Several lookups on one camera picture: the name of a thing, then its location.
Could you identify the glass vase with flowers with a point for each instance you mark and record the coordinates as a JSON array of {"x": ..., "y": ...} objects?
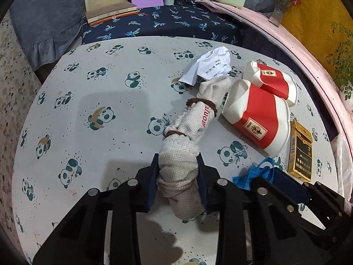
[{"x": 284, "y": 2}]

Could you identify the navy leaf print cloth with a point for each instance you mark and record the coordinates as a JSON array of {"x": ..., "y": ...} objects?
[{"x": 190, "y": 20}]

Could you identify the white receipt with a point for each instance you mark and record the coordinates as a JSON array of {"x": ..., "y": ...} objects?
[{"x": 211, "y": 65}]

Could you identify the grey towel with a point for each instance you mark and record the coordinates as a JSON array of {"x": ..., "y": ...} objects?
[{"x": 178, "y": 165}]

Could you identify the gold black cigarette box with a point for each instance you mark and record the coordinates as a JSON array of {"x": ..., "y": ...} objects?
[{"x": 300, "y": 160}]

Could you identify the yellow blanket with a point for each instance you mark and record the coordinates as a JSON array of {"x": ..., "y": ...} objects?
[{"x": 310, "y": 22}]

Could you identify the potted green plant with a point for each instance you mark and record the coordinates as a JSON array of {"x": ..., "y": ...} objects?
[{"x": 341, "y": 60}]

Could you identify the red white paper cup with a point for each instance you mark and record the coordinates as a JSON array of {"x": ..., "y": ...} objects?
[
  {"x": 273, "y": 81},
  {"x": 259, "y": 115}
]

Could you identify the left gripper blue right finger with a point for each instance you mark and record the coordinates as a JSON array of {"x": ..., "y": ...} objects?
[{"x": 207, "y": 181}]

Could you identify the blue grey blanket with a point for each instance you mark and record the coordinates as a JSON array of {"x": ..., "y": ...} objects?
[{"x": 46, "y": 28}]

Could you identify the panda print tablecloth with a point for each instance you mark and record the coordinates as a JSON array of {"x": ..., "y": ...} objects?
[{"x": 100, "y": 116}]

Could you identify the pink bed sheet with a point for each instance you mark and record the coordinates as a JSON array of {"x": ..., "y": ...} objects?
[{"x": 315, "y": 72}]

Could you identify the blue plastic wrapper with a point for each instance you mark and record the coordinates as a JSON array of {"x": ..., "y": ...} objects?
[{"x": 264, "y": 169}]

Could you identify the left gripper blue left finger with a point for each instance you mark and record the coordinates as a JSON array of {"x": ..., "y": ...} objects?
[{"x": 147, "y": 185}]

